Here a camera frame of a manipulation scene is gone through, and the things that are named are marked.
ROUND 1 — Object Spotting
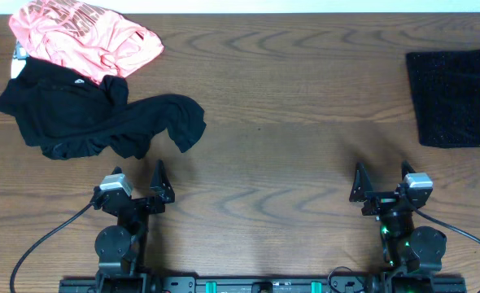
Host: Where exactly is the white printed shirt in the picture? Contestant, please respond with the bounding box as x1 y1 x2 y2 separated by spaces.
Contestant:
11 42 29 79

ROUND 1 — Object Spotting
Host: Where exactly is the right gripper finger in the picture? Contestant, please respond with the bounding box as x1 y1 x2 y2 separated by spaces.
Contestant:
401 160 416 179
349 162 373 202

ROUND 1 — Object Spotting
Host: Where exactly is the right black cable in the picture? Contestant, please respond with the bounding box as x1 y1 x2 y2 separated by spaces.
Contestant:
410 203 480 293

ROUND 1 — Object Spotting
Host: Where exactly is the coral pink printed shirt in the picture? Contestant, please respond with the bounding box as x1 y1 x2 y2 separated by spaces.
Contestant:
8 0 164 84

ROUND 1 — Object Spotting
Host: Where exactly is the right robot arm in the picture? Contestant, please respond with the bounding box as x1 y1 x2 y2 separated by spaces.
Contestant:
349 161 447 292

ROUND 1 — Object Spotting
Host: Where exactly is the left black cable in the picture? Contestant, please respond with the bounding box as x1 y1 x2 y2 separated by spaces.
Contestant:
9 201 97 293

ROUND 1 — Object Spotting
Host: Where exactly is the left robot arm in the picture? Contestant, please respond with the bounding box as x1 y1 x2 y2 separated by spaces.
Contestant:
90 160 175 293

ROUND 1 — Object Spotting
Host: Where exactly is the black fabric storage container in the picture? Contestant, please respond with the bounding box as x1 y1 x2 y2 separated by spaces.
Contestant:
406 50 480 148

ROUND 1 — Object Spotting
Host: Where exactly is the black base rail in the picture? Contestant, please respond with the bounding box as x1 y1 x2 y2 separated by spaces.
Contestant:
59 276 468 293

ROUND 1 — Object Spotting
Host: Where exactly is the black t-shirt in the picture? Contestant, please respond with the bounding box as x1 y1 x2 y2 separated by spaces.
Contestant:
0 57 206 160

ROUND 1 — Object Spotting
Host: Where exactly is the black cable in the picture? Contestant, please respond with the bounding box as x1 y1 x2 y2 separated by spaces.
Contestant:
410 203 480 293
9 201 97 293

